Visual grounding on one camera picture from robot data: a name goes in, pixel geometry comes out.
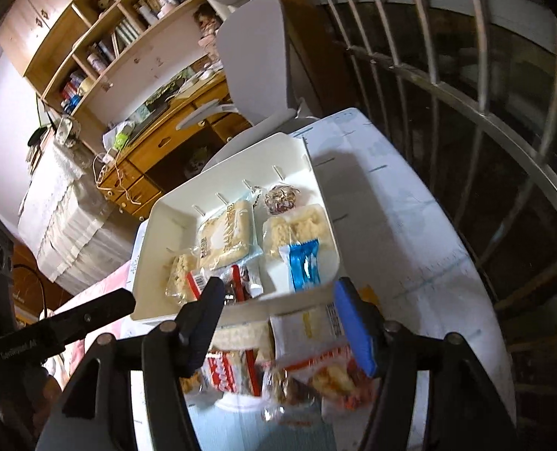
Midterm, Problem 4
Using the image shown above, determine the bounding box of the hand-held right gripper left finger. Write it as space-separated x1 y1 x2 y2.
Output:
34 276 227 451

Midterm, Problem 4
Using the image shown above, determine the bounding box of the white plastic storage bin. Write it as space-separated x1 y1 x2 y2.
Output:
130 132 341 322

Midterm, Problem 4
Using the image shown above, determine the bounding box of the white lace furniture cover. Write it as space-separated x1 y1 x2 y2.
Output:
18 143 148 294

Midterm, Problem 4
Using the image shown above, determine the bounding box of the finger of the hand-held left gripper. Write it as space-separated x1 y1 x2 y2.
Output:
34 288 137 344

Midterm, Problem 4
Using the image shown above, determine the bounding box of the brown chocolate snack packet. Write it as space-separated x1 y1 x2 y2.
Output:
222 263 264 301

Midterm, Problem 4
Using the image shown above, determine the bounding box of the wooden wall cabinet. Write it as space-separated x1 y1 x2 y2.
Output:
0 0 115 76

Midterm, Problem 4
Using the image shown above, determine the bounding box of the wooden bookshelf hutch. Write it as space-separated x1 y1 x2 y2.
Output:
22 0 223 151

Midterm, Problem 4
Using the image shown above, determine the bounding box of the yellow white snack packet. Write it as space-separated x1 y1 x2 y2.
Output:
271 286 377 353

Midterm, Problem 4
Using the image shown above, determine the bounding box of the brown walnut cluster packet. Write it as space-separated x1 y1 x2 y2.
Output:
263 184 303 214

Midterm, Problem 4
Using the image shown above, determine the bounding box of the blue wafer snack packet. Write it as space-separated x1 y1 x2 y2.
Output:
278 239 321 292

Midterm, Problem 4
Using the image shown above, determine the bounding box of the green tissue box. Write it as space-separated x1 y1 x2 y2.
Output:
112 122 136 148

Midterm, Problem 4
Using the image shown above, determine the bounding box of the grey office chair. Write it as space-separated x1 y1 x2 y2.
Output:
175 0 317 174

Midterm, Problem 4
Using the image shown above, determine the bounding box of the mixed nuts clear packet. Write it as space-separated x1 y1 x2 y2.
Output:
262 366 319 424

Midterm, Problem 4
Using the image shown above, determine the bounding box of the metal window grille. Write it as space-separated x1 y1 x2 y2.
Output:
302 0 557 400

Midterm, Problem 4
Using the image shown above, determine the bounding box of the red white snack packet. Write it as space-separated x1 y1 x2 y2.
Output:
302 345 377 409

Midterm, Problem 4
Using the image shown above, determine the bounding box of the large toast bread packet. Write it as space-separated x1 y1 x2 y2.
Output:
198 200 263 271

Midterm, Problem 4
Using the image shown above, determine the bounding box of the rice crispy snack packet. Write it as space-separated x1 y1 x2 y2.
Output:
210 322 274 353
262 204 338 261
166 251 213 304

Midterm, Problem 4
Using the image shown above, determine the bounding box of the person's left hand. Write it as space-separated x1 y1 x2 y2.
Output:
6 366 65 433

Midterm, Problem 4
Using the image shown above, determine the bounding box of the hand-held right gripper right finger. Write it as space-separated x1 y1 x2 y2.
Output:
333 277 518 451

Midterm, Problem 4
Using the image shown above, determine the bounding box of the doll figure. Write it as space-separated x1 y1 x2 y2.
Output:
194 2 223 57

